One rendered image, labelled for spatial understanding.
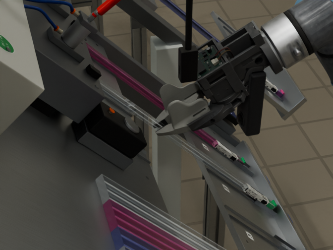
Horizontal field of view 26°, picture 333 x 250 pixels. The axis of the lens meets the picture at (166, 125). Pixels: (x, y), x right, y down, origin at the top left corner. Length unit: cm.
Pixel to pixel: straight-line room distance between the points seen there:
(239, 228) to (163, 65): 56
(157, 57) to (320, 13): 56
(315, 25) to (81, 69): 38
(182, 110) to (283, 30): 19
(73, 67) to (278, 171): 173
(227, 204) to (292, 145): 150
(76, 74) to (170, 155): 91
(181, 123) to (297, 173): 145
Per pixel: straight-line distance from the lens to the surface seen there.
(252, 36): 105
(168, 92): 110
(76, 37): 85
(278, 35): 106
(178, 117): 108
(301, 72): 302
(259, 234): 116
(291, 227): 128
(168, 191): 179
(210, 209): 157
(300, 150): 260
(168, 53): 155
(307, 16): 107
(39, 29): 85
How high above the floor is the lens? 163
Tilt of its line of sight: 38 degrees down
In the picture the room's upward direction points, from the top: straight up
